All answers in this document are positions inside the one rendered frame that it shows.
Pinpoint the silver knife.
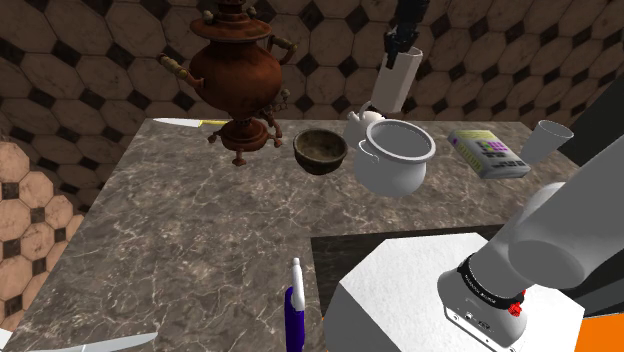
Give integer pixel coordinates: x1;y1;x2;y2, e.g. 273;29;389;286
26;332;159;352

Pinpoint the short white cup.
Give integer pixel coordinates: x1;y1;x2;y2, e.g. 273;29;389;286
518;119;575;165

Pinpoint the grey calculator with coloured keys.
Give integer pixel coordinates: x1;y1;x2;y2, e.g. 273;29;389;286
446;128;532;181

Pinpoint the dark metal bowl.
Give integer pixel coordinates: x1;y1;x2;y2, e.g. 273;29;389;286
292;128;350;176

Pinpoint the blue and white pen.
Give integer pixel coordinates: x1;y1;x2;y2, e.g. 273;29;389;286
284;257;307;352

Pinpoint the yellow handled knife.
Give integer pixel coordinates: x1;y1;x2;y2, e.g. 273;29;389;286
152;117;230;129

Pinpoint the white teapot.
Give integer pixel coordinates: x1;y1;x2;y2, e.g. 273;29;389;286
344;101;387;146

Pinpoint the tall white cup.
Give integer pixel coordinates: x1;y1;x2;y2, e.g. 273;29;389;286
371;46;424;114

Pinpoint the white cooking pot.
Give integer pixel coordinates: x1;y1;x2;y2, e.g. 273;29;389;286
352;118;437;199

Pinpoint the brown copper samovar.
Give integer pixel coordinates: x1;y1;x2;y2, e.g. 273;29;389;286
156;0;299;168

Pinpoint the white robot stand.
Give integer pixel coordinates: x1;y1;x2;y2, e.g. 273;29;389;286
323;232;586;352

